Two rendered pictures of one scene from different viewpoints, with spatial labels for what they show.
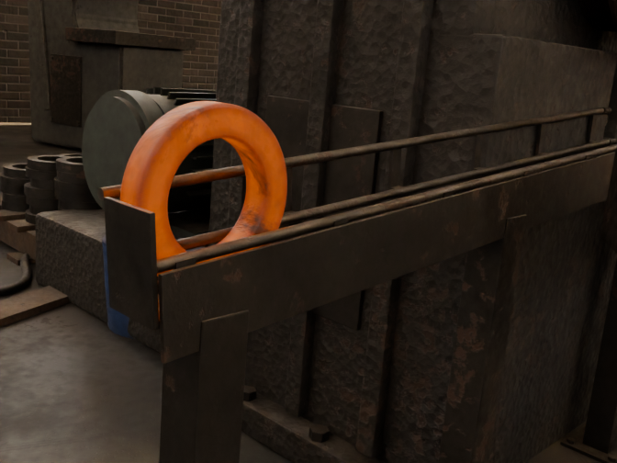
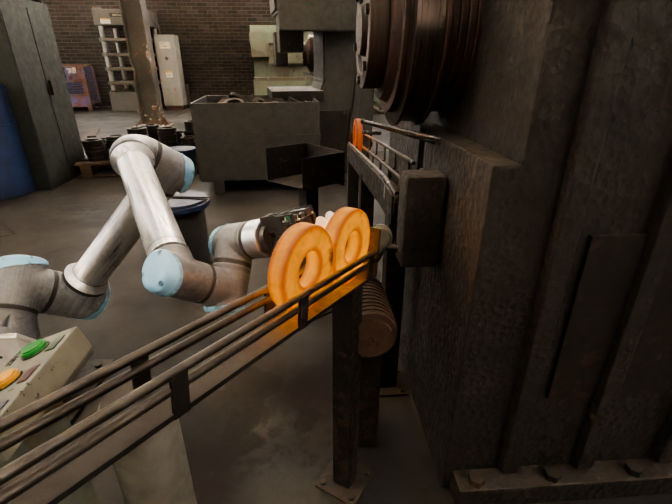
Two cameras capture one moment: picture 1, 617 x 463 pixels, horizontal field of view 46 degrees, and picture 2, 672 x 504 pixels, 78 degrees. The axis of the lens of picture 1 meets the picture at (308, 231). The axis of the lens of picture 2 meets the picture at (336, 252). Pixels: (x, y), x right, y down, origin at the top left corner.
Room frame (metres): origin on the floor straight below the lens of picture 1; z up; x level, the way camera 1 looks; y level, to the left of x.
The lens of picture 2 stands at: (2.18, -1.68, 1.04)
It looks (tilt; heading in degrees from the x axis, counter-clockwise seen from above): 25 degrees down; 133
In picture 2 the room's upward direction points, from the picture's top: straight up
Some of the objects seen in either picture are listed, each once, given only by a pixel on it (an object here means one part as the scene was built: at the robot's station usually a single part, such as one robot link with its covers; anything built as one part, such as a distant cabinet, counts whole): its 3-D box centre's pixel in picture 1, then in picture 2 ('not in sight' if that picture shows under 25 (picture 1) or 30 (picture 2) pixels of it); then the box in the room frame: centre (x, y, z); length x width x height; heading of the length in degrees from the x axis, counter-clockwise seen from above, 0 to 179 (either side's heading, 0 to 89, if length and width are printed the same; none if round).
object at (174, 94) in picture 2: not in sight; (145, 61); (-8.03, 3.02, 1.03); 1.54 x 0.94 x 2.05; 47
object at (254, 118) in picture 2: not in sight; (260, 138); (-0.99, 0.73, 0.39); 1.03 x 0.83 x 0.79; 51
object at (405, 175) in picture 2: not in sight; (420, 219); (1.67, -0.80, 0.68); 0.11 x 0.08 x 0.24; 47
